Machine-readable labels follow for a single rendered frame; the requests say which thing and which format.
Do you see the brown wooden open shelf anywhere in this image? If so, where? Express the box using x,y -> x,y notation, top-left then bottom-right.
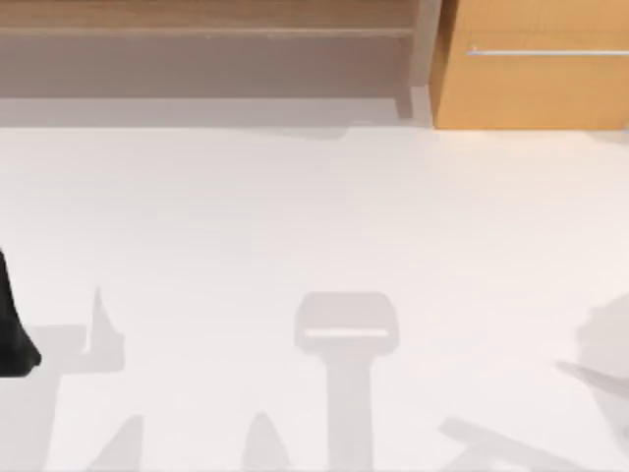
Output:
0,0 -> 443,120

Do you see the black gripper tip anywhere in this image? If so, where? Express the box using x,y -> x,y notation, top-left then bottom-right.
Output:
0,249 -> 43,380

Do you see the light wooden cupboard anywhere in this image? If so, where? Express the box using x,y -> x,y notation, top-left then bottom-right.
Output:
428,0 -> 629,131

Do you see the long metal handle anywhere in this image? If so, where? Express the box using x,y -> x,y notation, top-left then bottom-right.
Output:
466,45 -> 629,58

